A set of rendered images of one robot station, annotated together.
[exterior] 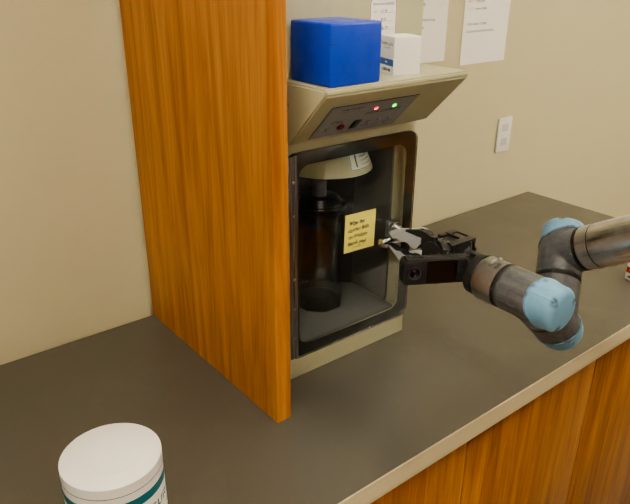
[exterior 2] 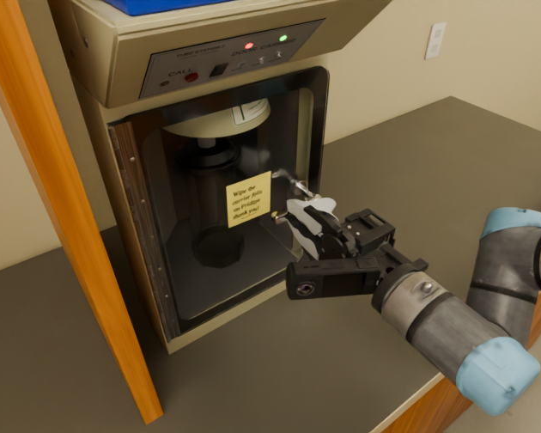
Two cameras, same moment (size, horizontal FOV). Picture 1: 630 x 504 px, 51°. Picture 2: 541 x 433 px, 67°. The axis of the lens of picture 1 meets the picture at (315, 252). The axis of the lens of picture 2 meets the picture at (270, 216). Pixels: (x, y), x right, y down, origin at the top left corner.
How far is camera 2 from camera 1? 0.67 m
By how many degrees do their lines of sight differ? 16
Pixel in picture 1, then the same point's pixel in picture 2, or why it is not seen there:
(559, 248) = (513, 259)
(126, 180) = not seen: outside the picture
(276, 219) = (75, 241)
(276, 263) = (94, 293)
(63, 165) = not seen: outside the picture
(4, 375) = not seen: outside the picture
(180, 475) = not seen: outside the picture
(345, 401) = (229, 389)
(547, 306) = (498, 396)
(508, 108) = (443, 13)
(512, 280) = (444, 332)
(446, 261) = (350, 274)
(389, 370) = (287, 339)
